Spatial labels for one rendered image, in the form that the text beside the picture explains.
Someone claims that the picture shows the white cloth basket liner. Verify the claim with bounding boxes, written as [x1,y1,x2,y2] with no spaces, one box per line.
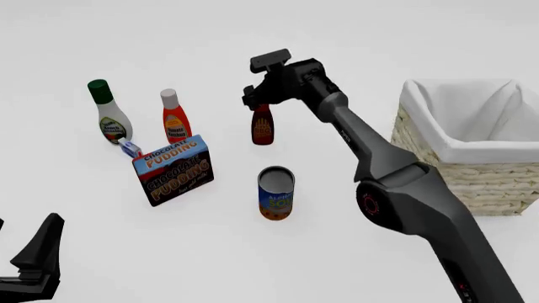
[398,77,539,165]

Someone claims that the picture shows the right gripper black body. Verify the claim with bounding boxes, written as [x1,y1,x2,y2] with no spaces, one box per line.
[241,77,277,111]

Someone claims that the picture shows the red ketchup bottle white cap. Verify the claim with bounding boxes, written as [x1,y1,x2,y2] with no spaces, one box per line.
[159,88,194,145]

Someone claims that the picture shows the chocolate pudding box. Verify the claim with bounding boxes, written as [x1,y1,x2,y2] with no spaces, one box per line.
[131,134,216,208]

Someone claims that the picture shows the blue soup can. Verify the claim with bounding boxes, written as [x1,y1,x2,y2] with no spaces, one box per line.
[257,165,296,221]

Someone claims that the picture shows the small blue white milk carton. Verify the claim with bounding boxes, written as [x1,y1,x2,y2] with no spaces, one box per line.
[117,136,143,159]

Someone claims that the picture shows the woven straw basket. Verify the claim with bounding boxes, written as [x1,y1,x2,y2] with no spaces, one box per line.
[390,102,539,217]

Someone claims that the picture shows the white dressing bottle green cap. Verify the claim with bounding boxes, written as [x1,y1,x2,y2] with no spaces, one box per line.
[87,78,134,146]

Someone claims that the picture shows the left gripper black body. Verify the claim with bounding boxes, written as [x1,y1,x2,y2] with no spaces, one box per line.
[0,268,61,300]

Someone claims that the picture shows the dark red bbq sauce bottle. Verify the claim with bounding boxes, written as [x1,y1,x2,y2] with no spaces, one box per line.
[251,103,275,146]

